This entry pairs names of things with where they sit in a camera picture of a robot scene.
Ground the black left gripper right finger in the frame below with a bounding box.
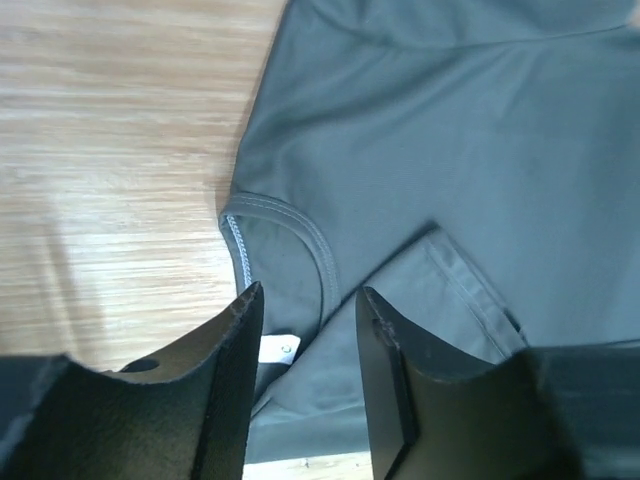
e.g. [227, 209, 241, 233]
[356, 288, 639, 480]

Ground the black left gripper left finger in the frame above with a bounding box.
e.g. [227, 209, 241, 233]
[1, 284, 264, 480]

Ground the grey t shirt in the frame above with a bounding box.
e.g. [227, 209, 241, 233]
[219, 1, 639, 464]

